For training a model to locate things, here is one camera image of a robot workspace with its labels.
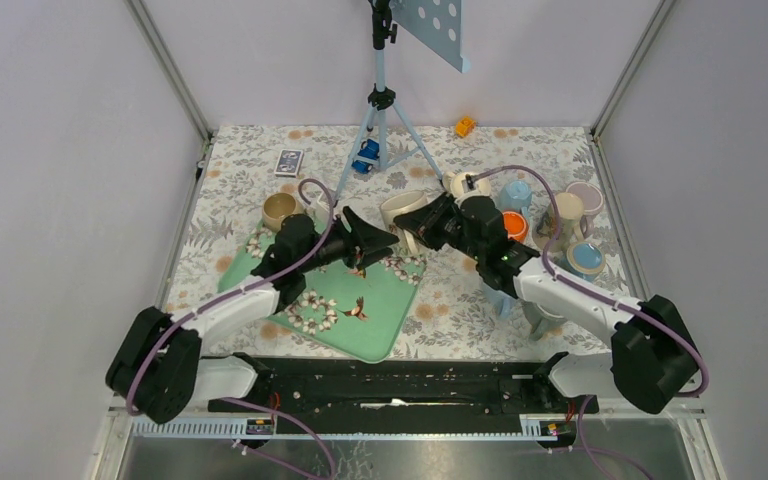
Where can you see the orange toy block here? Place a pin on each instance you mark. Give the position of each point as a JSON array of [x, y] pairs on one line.
[[464, 126]]

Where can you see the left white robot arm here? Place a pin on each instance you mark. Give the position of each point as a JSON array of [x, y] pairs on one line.
[[160, 366]]

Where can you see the blue tripod stand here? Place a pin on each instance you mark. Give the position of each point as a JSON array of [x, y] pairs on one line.
[[380, 101]]

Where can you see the floral tablecloth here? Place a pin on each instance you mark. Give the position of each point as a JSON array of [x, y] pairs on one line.
[[416, 303]]

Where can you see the cream ribbed mug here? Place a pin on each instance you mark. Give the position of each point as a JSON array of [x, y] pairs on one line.
[[452, 184]]

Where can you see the blue toy car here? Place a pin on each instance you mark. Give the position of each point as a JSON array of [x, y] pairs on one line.
[[366, 157]]

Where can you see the seahorse pattern mug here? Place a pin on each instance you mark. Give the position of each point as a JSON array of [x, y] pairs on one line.
[[562, 224]]

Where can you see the green floral tray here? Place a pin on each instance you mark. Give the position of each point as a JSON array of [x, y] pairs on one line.
[[358, 313]]

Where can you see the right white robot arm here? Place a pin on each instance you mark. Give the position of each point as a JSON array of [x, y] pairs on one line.
[[651, 357]]

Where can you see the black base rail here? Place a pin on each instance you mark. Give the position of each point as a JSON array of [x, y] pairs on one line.
[[338, 396]]

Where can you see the perforated blue calibration plate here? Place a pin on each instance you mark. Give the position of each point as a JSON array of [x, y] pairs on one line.
[[437, 24]]

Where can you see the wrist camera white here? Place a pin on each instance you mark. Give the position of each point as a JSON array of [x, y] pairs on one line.
[[470, 185], [322, 210]]

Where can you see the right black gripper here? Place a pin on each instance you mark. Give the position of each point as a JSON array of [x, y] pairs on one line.
[[425, 219]]

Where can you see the beige mug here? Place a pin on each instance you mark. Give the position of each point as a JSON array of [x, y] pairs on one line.
[[277, 207]]

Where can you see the blue butterfly mug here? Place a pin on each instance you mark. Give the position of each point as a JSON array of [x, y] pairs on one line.
[[584, 260]]

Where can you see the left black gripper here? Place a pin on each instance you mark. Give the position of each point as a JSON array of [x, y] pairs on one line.
[[370, 239]]

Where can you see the cream mug green inside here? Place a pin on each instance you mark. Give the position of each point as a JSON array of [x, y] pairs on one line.
[[400, 204]]

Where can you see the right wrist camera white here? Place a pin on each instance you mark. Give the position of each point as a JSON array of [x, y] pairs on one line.
[[470, 185]]

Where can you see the playing card deck box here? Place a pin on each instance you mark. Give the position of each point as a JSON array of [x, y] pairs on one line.
[[289, 163]]

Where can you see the light blue faceted mug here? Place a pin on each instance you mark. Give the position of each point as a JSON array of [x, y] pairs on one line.
[[515, 196]]

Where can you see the lilac mug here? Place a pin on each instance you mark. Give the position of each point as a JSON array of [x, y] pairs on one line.
[[592, 197]]

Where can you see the light blue ribbed mug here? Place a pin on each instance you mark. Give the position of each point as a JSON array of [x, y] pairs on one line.
[[503, 306]]

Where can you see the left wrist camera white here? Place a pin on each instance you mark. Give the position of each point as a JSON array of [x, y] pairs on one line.
[[322, 210]]

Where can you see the orange mug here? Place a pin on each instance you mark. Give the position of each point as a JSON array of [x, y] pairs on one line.
[[516, 226]]

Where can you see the grey blue mug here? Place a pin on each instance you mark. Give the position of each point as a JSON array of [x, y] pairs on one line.
[[541, 320]]

